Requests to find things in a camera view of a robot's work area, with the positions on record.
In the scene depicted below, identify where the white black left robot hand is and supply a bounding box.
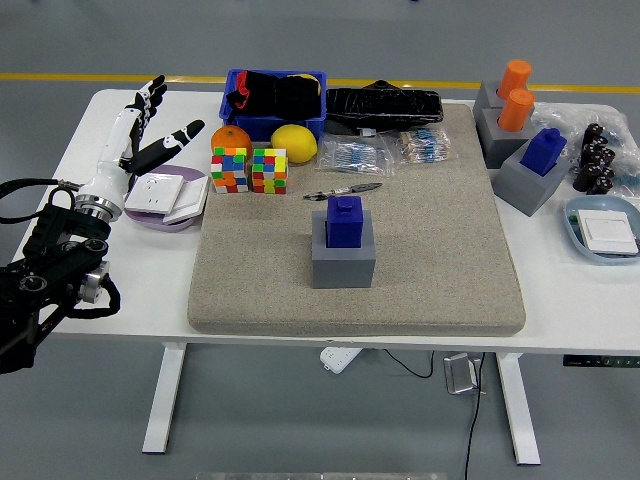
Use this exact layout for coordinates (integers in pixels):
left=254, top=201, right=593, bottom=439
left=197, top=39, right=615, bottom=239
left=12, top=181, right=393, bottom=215
left=77, top=74, right=207, bottom=212

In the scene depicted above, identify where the blue square seal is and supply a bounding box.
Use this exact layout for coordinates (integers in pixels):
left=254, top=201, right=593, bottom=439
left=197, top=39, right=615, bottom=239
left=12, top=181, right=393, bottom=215
left=324, top=195, right=364, bottom=250
left=519, top=128, right=568, bottom=177

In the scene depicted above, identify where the grey square seal holder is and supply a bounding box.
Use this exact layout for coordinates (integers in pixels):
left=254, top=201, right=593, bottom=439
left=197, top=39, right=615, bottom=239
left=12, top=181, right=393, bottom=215
left=309, top=208, right=377, bottom=289
left=492, top=144, right=571, bottom=217

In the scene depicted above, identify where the orange cylinder seal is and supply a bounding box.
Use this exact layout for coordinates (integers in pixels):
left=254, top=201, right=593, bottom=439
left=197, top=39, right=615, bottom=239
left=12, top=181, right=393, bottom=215
left=495, top=59, right=533, bottom=99
left=497, top=88, right=536, bottom=132

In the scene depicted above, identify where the purple plate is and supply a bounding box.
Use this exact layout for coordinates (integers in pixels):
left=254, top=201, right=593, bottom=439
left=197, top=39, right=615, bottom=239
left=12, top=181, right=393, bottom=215
left=123, top=164, right=211, bottom=234

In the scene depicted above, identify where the multicolour puzzle cube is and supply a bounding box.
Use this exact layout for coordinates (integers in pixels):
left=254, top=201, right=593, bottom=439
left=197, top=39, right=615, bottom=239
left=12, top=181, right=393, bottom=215
left=251, top=147, right=289, bottom=195
left=210, top=146, right=250, bottom=194

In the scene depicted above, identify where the orange fruit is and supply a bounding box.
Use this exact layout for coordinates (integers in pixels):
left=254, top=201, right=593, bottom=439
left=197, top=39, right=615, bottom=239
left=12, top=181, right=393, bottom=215
left=210, top=125, right=253, bottom=156

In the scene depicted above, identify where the blue plastic bin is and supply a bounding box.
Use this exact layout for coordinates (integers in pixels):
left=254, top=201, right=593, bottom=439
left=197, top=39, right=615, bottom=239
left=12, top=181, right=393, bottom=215
left=218, top=68, right=328, bottom=144

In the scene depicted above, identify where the black cloth with red trim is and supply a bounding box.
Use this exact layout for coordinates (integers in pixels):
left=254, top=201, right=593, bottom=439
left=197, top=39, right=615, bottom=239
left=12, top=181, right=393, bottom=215
left=225, top=70, right=322, bottom=121

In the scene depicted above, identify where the yellow lemon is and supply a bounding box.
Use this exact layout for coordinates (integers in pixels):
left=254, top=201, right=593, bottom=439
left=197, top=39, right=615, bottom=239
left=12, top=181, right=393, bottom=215
left=270, top=124, right=319, bottom=164

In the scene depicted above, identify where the clear bag of resistors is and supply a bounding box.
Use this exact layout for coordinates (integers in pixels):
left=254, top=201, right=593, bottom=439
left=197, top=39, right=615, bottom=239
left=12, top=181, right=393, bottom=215
left=392, top=127, right=459, bottom=166
left=315, top=133, right=396, bottom=179

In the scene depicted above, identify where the white table leg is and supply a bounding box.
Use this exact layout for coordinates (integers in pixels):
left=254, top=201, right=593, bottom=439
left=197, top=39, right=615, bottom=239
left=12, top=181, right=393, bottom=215
left=141, top=343, right=187, bottom=455
left=496, top=352, right=542, bottom=466

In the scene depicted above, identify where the black silver pen tool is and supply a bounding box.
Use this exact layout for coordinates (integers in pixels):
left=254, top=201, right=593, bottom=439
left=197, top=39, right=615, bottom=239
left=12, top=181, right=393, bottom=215
left=302, top=182, right=384, bottom=202

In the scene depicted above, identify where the black plastic-wrapped bag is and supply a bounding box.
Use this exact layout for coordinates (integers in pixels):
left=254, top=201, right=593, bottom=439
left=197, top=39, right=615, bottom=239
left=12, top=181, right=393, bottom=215
left=324, top=79, right=445, bottom=132

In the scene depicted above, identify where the white power strip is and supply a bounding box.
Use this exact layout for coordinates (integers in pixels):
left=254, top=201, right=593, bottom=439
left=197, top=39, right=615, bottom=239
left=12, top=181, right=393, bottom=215
left=319, top=346, right=362, bottom=375

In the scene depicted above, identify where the grey-brown mat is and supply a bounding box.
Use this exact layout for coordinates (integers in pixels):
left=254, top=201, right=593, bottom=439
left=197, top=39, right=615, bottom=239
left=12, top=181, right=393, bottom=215
left=187, top=102, right=527, bottom=337

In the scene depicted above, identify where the light blue plate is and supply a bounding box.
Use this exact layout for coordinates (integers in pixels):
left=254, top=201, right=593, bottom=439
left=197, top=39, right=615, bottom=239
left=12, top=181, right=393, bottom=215
left=563, top=194, right=640, bottom=266

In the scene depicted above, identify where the black table control panel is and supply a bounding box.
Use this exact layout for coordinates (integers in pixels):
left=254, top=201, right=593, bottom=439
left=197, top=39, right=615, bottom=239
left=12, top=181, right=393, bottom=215
left=562, top=354, right=640, bottom=368

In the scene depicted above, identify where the white wall socket panel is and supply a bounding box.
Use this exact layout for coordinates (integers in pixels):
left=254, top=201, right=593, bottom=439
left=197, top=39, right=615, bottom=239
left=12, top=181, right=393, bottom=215
left=124, top=173, right=185, bottom=215

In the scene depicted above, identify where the white switch panel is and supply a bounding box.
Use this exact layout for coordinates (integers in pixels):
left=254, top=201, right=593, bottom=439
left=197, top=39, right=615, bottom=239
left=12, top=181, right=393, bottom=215
left=575, top=209, right=640, bottom=257
left=162, top=175, right=210, bottom=225

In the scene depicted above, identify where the black power strip cable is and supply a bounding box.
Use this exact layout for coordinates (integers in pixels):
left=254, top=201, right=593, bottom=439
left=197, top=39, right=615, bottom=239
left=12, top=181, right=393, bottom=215
left=382, top=348, right=436, bottom=379

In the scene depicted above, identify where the silver metal bracket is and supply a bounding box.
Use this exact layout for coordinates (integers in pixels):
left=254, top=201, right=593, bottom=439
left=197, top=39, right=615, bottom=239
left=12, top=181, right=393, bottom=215
left=443, top=352, right=484, bottom=396

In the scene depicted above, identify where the black floor cable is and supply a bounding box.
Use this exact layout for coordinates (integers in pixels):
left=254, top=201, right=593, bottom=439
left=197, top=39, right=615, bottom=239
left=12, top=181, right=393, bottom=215
left=463, top=352, right=487, bottom=480

